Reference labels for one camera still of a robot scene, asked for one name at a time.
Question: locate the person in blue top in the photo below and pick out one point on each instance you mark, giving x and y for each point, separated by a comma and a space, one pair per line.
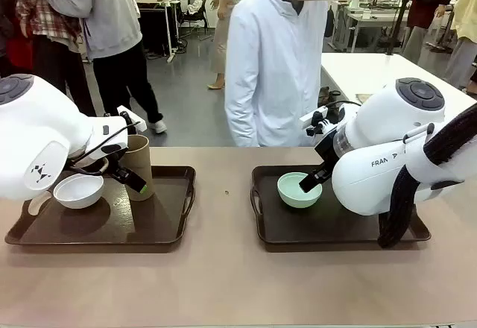
221, 33

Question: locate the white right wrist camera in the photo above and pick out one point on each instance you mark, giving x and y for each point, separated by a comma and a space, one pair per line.
313, 116

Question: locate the grey background desk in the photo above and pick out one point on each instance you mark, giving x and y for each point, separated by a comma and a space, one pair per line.
369, 18

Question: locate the pale green bowl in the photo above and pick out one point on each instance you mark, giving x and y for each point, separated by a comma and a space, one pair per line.
294, 199

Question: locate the person in white coat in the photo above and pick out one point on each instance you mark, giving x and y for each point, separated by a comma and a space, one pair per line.
272, 82

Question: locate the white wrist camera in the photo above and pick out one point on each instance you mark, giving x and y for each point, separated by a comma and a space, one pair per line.
313, 116
126, 113

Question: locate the person's right forearm white sleeve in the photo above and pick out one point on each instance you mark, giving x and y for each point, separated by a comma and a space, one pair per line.
238, 119

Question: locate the person in grey hoodie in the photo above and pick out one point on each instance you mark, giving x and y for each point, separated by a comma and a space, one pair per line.
108, 18

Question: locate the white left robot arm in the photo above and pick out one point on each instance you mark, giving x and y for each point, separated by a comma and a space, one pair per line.
37, 130

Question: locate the person in plaid shirt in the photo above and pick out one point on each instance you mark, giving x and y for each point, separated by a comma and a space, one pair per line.
41, 15

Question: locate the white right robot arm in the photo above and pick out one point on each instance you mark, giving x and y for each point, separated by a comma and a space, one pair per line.
372, 186

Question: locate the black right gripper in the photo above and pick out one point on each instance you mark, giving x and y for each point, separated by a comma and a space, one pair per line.
328, 153

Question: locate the dark brown tray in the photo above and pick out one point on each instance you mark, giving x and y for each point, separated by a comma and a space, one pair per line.
156, 216
290, 227

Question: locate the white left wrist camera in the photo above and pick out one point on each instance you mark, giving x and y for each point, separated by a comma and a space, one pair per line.
126, 113

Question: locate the person in yellow shirt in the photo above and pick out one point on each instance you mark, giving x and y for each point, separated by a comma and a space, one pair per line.
464, 26

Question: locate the black slanted pole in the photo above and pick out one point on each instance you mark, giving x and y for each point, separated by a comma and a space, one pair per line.
400, 11

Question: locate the black background desk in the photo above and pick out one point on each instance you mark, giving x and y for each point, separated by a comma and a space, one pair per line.
156, 22

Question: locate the tall brown cup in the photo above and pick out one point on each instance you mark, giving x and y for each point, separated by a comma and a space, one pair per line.
139, 160

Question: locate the person in dark red dress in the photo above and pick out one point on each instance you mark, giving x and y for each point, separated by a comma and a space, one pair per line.
425, 15

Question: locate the white bowl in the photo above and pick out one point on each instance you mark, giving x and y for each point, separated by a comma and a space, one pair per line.
80, 197

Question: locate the black office chair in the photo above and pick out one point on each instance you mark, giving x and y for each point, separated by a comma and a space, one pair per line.
195, 11

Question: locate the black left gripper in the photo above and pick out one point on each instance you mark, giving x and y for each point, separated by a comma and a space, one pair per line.
118, 164

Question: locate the person in dark and red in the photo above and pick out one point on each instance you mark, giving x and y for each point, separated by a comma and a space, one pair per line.
13, 44

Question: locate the person's left forearm white sleeve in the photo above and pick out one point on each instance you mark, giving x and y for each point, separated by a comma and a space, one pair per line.
312, 89

